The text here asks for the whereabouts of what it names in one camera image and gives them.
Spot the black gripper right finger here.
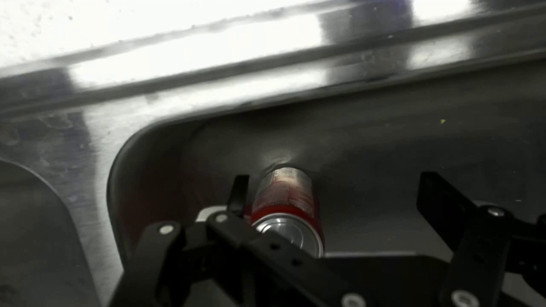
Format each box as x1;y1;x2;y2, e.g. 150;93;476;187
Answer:
416;169;546;307

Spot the stainless steel double sink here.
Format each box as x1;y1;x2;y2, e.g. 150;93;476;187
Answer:
0;0;546;307

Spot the red soda can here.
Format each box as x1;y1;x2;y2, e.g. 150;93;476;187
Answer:
249;162;328;261

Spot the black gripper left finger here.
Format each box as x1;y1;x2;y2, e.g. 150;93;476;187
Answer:
109;172;365;307

